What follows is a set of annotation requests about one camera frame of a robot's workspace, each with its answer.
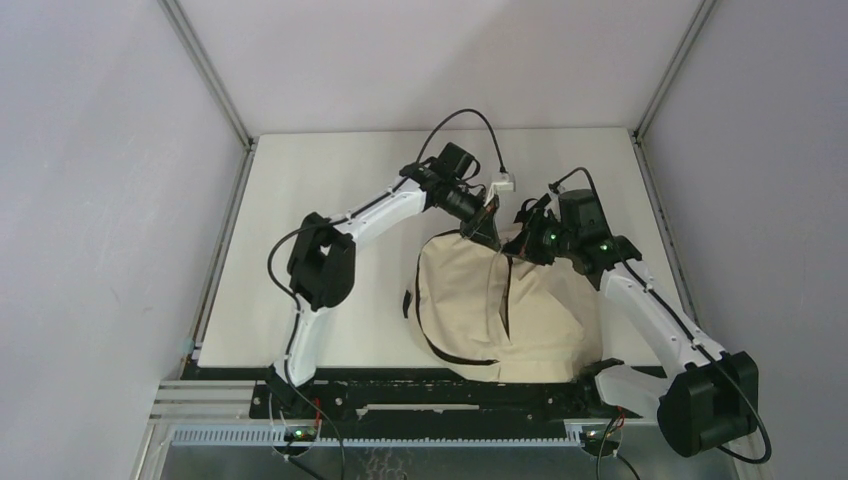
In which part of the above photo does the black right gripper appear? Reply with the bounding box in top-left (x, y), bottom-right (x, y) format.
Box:
top-left (503, 208), bottom-right (578, 266)

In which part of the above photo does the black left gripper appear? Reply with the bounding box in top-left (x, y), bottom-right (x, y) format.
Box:
top-left (439, 181), bottom-right (499, 250)

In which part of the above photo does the cream canvas student bag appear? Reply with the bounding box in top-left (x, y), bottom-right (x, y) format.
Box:
top-left (402, 230), bottom-right (603, 384)

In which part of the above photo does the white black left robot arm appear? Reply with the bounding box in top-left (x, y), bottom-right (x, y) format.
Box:
top-left (273, 143), bottom-right (500, 417)

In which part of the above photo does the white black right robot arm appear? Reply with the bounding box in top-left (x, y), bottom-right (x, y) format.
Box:
top-left (503, 189), bottom-right (761, 457)

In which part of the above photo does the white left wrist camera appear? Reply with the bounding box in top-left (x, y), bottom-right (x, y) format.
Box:
top-left (484, 172), bottom-right (516, 205)

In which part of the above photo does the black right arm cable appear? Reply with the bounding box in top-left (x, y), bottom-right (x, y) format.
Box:
top-left (548, 166), bottom-right (774, 480)

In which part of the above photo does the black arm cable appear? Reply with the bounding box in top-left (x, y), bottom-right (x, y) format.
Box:
top-left (266, 108), bottom-right (510, 480)
top-left (548, 166), bottom-right (774, 480)

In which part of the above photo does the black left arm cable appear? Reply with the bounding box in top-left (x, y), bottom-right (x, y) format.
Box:
top-left (266, 108), bottom-right (510, 480)

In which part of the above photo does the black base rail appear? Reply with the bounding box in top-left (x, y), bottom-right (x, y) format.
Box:
top-left (181, 363), bottom-right (620, 444)

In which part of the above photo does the aluminium frame right post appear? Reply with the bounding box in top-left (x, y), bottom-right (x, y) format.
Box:
top-left (633, 0), bottom-right (720, 144)

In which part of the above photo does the aluminium frame post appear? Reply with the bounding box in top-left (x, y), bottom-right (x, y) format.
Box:
top-left (633, 0), bottom-right (720, 144)
top-left (156, 0), bottom-right (256, 154)

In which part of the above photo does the aluminium frame left post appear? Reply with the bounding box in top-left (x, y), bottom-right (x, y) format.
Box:
top-left (156, 0), bottom-right (256, 154)

